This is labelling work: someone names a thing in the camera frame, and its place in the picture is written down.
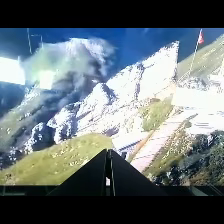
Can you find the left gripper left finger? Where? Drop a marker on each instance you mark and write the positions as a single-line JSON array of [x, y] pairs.
[[90, 176]]

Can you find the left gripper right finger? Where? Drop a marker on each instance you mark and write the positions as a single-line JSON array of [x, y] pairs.
[[130, 178]]

